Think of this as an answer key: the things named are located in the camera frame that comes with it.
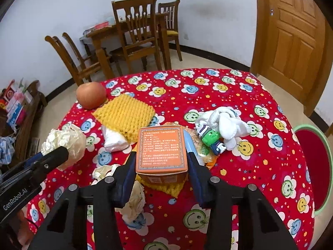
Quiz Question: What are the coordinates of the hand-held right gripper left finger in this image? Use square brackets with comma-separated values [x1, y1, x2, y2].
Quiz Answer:
[27, 151, 139, 250]

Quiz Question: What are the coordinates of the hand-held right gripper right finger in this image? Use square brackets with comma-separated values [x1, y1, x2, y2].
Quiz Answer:
[183, 133, 299, 250]

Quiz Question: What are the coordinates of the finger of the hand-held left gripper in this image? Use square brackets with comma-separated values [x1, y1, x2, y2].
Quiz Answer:
[16, 146, 70, 181]

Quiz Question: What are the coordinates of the orange cardboard box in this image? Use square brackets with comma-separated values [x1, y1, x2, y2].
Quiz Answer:
[135, 125, 189, 185]

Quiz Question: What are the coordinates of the red basin with green rim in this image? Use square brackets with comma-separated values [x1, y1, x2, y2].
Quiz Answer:
[293, 124, 333, 218]

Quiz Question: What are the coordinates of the person's left forearm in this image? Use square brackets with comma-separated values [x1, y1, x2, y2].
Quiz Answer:
[8, 211, 37, 245]

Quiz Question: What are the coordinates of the clear snack packet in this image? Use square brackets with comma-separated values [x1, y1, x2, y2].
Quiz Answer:
[163, 121, 216, 167]

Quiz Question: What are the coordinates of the crumpled white tissue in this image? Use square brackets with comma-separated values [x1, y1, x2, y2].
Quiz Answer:
[92, 164, 121, 181]
[117, 181, 146, 223]

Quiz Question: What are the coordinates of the green toy robot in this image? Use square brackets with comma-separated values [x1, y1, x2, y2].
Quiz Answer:
[196, 125, 227, 155]

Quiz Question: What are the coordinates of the blue white plastic bag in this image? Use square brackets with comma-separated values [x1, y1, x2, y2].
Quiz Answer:
[0, 135, 16, 164]

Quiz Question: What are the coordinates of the wooden side shelf with packets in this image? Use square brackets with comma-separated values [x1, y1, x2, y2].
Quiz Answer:
[14, 81, 48, 162]

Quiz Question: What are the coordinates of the white cloth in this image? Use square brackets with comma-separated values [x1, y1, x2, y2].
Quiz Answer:
[195, 106, 251, 150]

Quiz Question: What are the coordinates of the pile of colourful boxes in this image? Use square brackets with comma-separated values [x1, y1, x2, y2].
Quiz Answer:
[0, 79, 30, 128]

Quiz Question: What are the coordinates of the red apple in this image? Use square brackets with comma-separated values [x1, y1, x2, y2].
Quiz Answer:
[76, 81, 107, 110]

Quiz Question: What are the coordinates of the red flower-print tablecloth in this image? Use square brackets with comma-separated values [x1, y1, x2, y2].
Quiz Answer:
[26, 68, 316, 250]

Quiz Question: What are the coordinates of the wooden dining table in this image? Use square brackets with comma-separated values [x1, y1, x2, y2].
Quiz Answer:
[79, 13, 172, 71]

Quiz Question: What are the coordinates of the pink packet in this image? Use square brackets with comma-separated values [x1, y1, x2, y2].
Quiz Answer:
[90, 22, 110, 31]

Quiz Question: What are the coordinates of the tall wooden chair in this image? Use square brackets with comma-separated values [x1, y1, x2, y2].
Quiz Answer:
[111, 0, 163, 75]

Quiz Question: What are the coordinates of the wooden door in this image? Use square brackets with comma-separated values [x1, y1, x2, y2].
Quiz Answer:
[250, 0, 333, 118]

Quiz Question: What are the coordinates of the wooden chair with yellow cushion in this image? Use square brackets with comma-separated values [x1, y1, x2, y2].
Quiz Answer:
[157, 0, 183, 61]

